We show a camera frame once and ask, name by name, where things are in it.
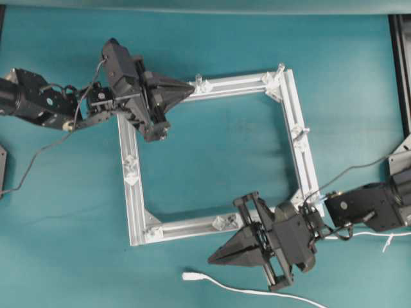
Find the clear pin top right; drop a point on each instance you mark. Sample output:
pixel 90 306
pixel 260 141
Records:
pixel 280 70

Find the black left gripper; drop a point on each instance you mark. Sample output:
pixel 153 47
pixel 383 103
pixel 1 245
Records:
pixel 130 99

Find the clear pin top middle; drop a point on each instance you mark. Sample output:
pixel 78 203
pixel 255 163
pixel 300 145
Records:
pixel 198 83

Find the clear pin left middle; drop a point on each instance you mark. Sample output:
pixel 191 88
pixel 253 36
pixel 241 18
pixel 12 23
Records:
pixel 129 162

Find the black vertical rail right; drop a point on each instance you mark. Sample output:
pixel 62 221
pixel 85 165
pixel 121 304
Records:
pixel 400 37

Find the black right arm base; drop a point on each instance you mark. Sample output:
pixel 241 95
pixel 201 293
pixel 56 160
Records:
pixel 399 160

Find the clear pin right middle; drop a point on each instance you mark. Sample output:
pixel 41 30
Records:
pixel 298 132

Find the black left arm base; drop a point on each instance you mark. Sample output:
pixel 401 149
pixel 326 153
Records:
pixel 3 159

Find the square aluminium extrusion frame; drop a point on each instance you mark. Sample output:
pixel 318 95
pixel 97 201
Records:
pixel 282 90

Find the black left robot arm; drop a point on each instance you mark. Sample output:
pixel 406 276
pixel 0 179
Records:
pixel 28 96

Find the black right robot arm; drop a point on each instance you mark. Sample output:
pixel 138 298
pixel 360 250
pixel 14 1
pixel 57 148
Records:
pixel 381 206

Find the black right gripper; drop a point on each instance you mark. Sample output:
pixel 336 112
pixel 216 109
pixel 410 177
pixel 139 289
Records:
pixel 275 239

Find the clear pin bottom left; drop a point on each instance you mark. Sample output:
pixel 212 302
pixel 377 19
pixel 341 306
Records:
pixel 154 234

